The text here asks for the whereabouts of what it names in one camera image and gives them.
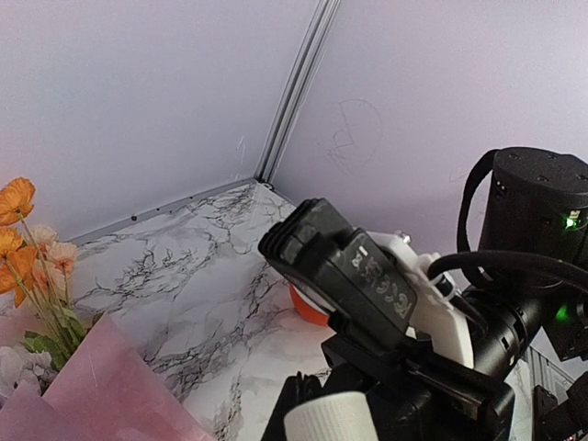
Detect aluminium frame right post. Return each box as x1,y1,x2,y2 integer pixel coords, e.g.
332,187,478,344
72,0,341,245

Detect orange flower stem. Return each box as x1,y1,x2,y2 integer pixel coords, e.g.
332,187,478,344
1,177,90,360

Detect cream ribbon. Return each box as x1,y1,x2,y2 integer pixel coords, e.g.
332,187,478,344
284,391,379,441

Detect pink wrapping paper sheet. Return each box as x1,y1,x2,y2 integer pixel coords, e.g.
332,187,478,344
1,315,211,440

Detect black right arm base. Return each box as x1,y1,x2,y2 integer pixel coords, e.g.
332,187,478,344
532,372,587,441

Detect orange bowl white inside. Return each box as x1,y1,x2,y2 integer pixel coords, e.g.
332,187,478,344
288,284,329,327

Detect white flower bunch green leaves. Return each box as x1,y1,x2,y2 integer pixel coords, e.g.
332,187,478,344
1,331,70,404

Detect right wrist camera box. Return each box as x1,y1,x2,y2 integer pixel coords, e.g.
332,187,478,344
258,198,417,350

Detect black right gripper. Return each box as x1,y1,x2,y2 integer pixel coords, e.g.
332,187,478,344
321,276,551,440

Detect peach flower long green stem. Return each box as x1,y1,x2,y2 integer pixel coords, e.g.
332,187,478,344
27,225,78,315

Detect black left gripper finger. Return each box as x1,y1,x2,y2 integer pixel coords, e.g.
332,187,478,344
261,372,322,441

